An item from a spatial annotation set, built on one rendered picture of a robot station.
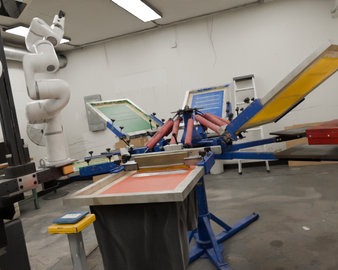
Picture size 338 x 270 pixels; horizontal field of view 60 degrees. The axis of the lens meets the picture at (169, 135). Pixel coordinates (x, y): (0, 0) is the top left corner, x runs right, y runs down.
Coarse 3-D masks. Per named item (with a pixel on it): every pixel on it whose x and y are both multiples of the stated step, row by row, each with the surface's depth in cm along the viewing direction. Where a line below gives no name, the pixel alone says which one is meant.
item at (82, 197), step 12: (204, 156) 195; (108, 180) 172; (192, 180) 137; (84, 192) 148; (132, 192) 130; (144, 192) 127; (156, 192) 124; (168, 192) 122; (180, 192) 120; (72, 204) 136; (84, 204) 134; (96, 204) 132; (108, 204) 130
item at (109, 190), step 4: (136, 172) 193; (140, 172) 191; (144, 172) 189; (148, 172) 187; (128, 176) 184; (140, 176) 179; (144, 176) 177; (148, 176) 176; (152, 176) 174; (124, 180) 175; (128, 180) 174; (116, 184) 167; (120, 184) 165; (112, 188) 159; (104, 192) 152; (108, 192) 151; (112, 192) 150; (116, 192) 149; (120, 192) 147; (124, 192) 146; (128, 192) 145
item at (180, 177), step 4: (184, 168) 184; (188, 168) 182; (192, 168) 180; (188, 172) 170; (156, 176) 172; (160, 176) 171; (164, 176) 169; (168, 176) 168; (172, 176) 166; (176, 176) 165; (180, 176) 163; (184, 176) 162; (176, 180) 156; (180, 180) 154; (172, 184) 148; (176, 184) 147; (156, 188) 145; (160, 188) 144; (164, 188) 143; (168, 188) 142; (172, 188) 141
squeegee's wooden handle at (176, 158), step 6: (138, 156) 190; (144, 156) 187; (150, 156) 186; (156, 156) 185; (162, 156) 183; (168, 156) 182; (174, 156) 181; (180, 156) 180; (186, 156) 179; (138, 162) 189; (144, 162) 188; (150, 162) 186; (156, 162) 185; (162, 162) 184; (168, 162) 183; (174, 162) 181; (180, 162) 180; (138, 168) 189
